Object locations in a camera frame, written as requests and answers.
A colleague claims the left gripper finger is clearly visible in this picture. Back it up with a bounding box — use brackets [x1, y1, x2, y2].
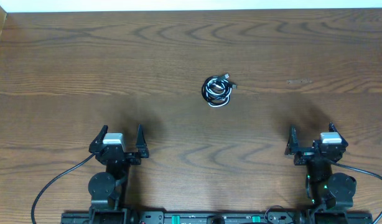
[136, 124, 147, 153]
[90, 125, 108, 149]

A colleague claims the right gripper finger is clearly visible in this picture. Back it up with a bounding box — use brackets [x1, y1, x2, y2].
[328, 122, 344, 140]
[286, 125, 299, 153]

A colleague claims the white usb cable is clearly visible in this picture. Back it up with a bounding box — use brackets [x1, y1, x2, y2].
[204, 78, 232, 108]

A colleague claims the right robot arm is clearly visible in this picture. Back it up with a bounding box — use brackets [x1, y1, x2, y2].
[285, 123, 356, 223]

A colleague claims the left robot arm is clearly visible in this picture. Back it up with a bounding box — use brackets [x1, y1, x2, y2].
[88, 125, 149, 224]

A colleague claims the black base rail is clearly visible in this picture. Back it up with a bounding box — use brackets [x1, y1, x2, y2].
[60, 210, 373, 224]

